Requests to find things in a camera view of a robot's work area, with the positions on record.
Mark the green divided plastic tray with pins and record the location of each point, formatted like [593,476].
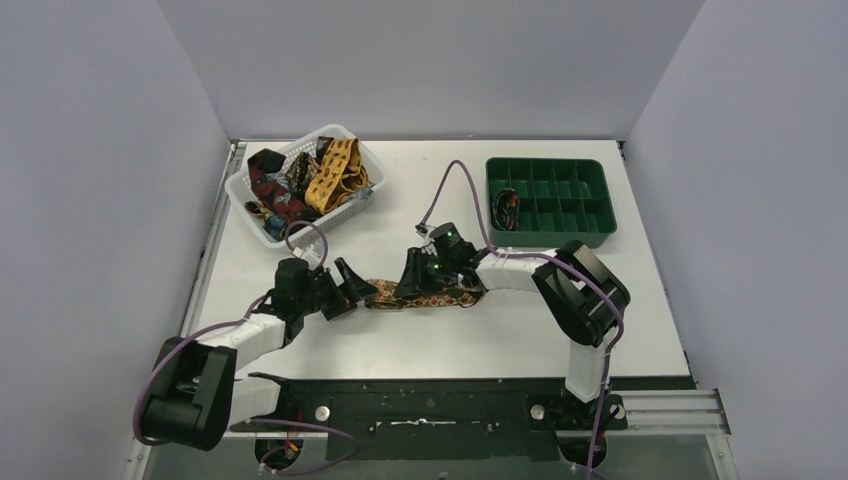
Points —
[560,200]

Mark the beige paisley patterned tie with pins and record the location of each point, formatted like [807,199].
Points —
[386,300]

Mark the rolled dark patterned tie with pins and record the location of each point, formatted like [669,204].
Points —
[505,210]

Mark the yellow patterned tie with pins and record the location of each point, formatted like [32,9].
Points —
[340,175]

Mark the dark red patterned tie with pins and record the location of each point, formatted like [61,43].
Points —
[265,173]

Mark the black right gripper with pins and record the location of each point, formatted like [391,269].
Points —
[415,281]

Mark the dark brown patterned tie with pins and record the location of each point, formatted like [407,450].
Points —
[307,164]

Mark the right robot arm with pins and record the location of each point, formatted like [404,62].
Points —
[584,297]

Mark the white plastic basket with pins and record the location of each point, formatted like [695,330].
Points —
[239,191]

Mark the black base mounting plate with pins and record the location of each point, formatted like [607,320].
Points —
[471,419]

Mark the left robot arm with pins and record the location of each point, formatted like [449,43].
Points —
[193,395]

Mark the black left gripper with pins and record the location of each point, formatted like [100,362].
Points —
[337,294]

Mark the aluminium rail frame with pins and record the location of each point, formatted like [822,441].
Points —
[671,434]

